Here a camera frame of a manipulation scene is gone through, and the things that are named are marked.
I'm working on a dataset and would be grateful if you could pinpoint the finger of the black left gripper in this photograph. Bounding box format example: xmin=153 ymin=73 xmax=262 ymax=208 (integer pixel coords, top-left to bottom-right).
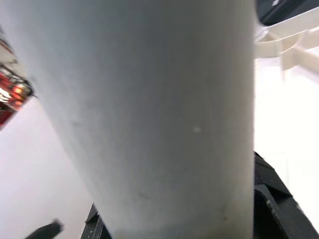
xmin=24 ymin=219 xmax=63 ymax=239

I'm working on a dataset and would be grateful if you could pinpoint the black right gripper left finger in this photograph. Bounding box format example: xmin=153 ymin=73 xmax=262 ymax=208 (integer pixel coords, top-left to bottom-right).
xmin=83 ymin=203 xmax=112 ymax=239

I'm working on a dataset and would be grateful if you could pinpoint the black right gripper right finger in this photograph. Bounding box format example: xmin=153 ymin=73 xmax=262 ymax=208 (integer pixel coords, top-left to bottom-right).
xmin=254 ymin=151 xmax=319 ymax=239

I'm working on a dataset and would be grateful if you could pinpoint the white plastic table leg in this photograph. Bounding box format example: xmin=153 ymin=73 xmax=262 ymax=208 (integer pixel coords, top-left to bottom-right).
xmin=0 ymin=0 xmax=256 ymax=239

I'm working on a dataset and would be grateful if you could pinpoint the white plastic table top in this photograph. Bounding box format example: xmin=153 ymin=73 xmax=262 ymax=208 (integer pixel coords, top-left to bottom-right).
xmin=254 ymin=11 xmax=319 ymax=215

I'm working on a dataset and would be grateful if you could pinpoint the red printed carton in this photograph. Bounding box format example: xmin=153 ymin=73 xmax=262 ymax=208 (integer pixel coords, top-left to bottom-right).
xmin=0 ymin=24 xmax=40 ymax=131

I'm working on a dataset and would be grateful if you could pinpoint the black tablecloth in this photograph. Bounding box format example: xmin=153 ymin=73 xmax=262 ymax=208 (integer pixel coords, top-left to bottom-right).
xmin=255 ymin=0 xmax=319 ymax=27

